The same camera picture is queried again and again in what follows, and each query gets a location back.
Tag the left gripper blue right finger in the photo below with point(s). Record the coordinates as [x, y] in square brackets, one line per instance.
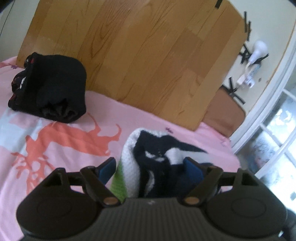
[204, 179]

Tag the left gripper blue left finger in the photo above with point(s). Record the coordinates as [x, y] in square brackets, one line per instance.
[95, 180]

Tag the black green white knit sweater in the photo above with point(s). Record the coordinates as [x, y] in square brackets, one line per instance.
[151, 166]

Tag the pink deer print bedsheet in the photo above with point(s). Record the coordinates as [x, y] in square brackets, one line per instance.
[32, 147]

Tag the brown headboard cushion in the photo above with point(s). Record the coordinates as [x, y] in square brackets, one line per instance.
[224, 114]

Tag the folded black garment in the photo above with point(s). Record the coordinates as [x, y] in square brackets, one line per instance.
[50, 87]

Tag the white power strip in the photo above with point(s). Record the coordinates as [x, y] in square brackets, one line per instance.
[245, 81]

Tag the wood pattern board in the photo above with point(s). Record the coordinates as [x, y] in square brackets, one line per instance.
[165, 57]

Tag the white hair dryer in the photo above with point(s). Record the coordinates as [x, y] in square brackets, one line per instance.
[260, 50]

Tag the white window frame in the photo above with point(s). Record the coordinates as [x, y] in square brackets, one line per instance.
[268, 99]

